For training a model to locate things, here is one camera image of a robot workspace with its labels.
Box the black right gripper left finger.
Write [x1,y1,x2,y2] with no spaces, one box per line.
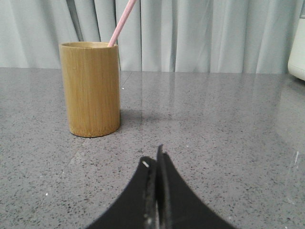
[87,156,157,229]

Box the white appliance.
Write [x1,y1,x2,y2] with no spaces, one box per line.
[288,18,305,81]

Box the pink chopstick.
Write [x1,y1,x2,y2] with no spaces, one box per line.
[108,0,136,47]

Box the white grey curtain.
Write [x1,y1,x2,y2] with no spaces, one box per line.
[0,0,303,73]

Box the bamboo wooden cup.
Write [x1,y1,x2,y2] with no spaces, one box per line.
[59,42,121,137]

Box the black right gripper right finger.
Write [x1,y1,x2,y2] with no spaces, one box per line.
[156,145,233,229]

